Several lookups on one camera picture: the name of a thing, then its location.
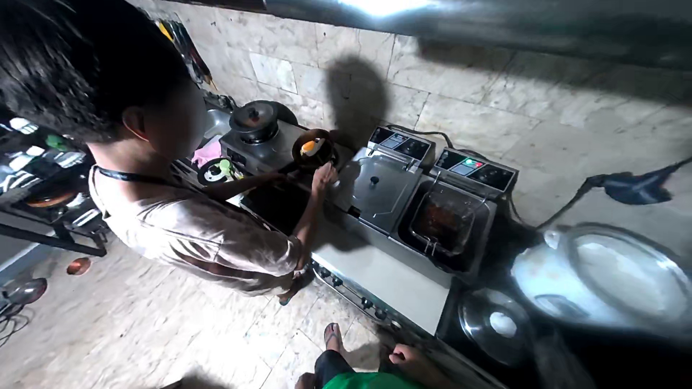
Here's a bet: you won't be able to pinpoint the person's right hand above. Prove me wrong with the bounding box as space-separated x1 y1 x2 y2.
389 344 430 377

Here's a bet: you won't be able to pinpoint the person's right forearm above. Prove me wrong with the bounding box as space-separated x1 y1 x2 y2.
413 361 455 389

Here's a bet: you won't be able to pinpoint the person's body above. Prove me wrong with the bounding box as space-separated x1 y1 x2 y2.
323 371 425 389

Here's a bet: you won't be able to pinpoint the person's legs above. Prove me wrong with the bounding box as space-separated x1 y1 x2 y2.
314 322 402 386

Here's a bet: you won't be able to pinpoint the white range with knobs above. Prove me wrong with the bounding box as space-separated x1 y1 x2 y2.
310 208 455 337

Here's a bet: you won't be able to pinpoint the round glass lid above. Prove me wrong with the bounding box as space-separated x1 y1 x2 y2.
458 287 533 367

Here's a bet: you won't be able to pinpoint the steel double deep fryer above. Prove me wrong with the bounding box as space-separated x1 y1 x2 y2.
330 125 520 276

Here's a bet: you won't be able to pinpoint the food in frying oil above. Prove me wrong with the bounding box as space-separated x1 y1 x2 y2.
419 201 463 238

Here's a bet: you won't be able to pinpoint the large white pot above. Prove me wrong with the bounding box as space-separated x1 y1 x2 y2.
511 222 692 331

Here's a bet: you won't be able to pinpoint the steel fryer lid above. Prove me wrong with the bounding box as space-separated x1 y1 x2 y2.
346 153 423 219

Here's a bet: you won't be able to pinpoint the dark frying pan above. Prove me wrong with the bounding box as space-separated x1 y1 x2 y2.
278 129 339 175

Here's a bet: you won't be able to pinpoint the steel gas stove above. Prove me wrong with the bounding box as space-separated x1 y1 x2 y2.
220 120 355 187

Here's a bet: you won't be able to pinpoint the dark pot with lid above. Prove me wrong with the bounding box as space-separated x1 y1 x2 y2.
229 100 280 146

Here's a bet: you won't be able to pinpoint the pink cloth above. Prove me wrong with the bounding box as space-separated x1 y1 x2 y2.
192 141 223 169

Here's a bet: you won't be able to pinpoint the steel basin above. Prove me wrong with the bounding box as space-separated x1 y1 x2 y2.
204 108 233 140

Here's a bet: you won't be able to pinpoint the metal range hood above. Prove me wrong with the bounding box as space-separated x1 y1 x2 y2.
168 0 692 106

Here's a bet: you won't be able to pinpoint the dark rack with dishes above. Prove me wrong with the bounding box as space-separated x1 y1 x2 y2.
0 111 109 258

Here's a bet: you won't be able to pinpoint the hanging utensils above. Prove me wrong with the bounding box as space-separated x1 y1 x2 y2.
155 19 217 91

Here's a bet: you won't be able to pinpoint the metal wok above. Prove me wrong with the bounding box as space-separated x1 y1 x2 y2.
5 278 48 305

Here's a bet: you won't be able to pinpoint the wire frying basket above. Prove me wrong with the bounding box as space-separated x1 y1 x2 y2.
409 181 477 256

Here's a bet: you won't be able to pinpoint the dark blue wall object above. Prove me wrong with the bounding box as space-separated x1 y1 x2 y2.
602 172 673 206

